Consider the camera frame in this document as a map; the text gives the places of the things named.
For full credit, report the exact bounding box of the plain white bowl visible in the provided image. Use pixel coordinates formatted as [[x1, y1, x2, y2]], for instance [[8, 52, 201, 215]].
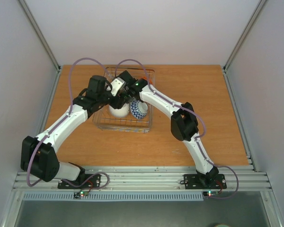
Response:
[[108, 104, 130, 118]]

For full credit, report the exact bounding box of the chrome wire dish rack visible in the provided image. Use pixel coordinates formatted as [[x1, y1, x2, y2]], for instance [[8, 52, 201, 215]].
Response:
[[92, 66, 155, 133]]

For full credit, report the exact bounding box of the blue patterned bowl red inside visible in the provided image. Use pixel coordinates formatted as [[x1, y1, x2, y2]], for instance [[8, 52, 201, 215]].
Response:
[[130, 100, 148, 120]]

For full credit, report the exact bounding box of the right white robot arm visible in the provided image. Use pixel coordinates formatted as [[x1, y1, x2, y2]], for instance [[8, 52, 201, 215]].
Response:
[[116, 70, 219, 188]]

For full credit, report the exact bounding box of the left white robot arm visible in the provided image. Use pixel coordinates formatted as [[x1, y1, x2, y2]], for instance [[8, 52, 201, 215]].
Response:
[[20, 75, 126, 188]]

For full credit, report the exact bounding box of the left small circuit board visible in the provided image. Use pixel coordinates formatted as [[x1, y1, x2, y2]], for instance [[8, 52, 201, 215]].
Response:
[[73, 191, 89, 199]]

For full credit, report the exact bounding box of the small circuit board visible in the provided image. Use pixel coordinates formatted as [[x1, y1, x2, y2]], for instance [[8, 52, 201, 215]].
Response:
[[203, 190, 222, 197], [73, 191, 89, 199]]

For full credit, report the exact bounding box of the right small circuit board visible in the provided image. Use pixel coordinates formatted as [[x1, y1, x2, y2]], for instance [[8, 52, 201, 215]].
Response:
[[203, 190, 222, 197]]

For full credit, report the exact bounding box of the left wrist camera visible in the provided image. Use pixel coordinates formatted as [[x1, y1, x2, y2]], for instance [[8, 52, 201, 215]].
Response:
[[110, 78, 126, 96]]

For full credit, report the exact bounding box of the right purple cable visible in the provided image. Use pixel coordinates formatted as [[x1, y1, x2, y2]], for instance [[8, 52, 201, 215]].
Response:
[[115, 59, 239, 199]]

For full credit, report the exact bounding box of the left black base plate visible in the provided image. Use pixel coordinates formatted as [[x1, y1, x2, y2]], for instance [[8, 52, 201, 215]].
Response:
[[57, 174, 101, 189]]

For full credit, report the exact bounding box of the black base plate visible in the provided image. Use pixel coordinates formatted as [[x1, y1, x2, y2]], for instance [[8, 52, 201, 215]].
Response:
[[181, 174, 227, 190], [57, 174, 101, 189]]

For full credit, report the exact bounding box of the grey slotted cable duct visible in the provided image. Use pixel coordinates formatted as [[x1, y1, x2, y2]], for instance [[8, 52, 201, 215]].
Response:
[[23, 192, 204, 202]]

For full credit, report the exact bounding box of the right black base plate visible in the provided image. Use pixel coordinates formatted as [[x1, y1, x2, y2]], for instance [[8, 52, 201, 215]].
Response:
[[181, 174, 227, 190]]

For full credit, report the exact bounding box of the aluminium front rail bed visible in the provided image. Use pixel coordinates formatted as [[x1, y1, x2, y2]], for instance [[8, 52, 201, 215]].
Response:
[[13, 165, 273, 192]]

